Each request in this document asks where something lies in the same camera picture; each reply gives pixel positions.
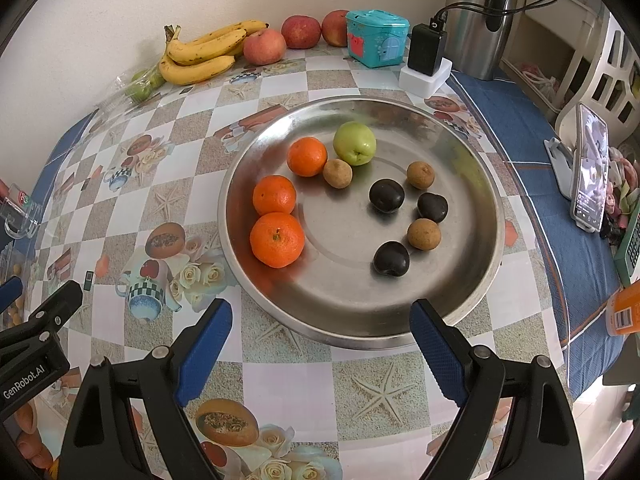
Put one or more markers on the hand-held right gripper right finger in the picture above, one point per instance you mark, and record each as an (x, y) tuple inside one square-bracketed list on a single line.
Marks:
[(440, 355)]

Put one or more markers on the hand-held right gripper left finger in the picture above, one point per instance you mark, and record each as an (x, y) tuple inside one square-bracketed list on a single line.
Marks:
[(205, 350)]

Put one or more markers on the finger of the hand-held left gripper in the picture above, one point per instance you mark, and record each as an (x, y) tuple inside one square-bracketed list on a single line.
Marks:
[(55, 305), (10, 295)]

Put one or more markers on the clear plastic container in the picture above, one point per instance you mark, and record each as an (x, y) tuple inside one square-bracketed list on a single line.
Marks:
[(12, 319)]

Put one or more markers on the dark plum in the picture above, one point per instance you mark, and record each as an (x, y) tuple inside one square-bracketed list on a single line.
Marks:
[(432, 207), (392, 258), (386, 196)]

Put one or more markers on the brown longan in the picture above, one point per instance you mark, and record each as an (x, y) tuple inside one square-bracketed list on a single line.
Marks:
[(424, 233), (420, 175), (337, 173)]

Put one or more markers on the round steel tray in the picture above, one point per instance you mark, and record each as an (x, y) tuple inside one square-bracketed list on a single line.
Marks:
[(340, 270)]

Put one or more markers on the orange mandarin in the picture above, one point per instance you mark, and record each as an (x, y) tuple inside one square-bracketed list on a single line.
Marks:
[(307, 156), (274, 195), (277, 239)]

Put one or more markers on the person's left hand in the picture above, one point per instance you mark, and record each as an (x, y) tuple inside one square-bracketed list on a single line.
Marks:
[(27, 420)]

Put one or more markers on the clear glass mug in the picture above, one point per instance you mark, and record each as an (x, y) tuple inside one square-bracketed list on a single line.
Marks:
[(17, 215)]

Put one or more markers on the checkered printed tablecloth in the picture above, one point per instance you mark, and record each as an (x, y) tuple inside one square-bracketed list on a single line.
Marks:
[(350, 385)]

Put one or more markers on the orange bottle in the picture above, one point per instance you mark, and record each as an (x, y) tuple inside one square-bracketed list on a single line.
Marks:
[(625, 310)]

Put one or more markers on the green calculator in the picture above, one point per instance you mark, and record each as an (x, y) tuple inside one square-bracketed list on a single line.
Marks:
[(631, 250)]

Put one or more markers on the green apple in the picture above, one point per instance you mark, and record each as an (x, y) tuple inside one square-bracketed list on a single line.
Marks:
[(355, 142)]

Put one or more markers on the white phone stand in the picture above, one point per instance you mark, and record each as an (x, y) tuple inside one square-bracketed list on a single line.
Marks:
[(560, 160)]

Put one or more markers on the clear bag of green fruit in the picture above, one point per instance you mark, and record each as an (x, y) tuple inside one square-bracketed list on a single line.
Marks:
[(140, 87)]

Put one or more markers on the smartphone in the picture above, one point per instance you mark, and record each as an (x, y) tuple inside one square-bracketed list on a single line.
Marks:
[(592, 170)]

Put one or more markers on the pile of small toys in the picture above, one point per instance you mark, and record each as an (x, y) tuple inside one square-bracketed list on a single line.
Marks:
[(622, 180)]

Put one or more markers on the white charger base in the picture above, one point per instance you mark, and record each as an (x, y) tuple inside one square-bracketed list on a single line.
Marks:
[(425, 85)]

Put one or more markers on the yellow banana bunch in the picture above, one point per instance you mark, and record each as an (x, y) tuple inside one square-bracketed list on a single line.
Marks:
[(200, 67)]

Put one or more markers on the black power adapter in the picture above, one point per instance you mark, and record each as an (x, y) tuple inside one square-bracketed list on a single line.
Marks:
[(425, 50)]

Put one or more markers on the red apple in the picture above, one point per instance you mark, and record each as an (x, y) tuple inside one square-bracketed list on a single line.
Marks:
[(334, 27), (265, 46), (301, 31)]

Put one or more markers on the stainless steel thermos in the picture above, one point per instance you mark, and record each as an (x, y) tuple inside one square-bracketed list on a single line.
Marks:
[(470, 45)]

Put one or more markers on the teal house-shaped box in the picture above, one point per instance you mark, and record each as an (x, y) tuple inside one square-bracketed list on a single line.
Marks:
[(375, 40)]

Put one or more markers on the white shelf unit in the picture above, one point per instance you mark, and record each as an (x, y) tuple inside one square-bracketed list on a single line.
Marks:
[(545, 45)]

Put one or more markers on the white plastic chair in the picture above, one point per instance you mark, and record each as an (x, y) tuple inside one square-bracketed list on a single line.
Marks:
[(615, 60)]

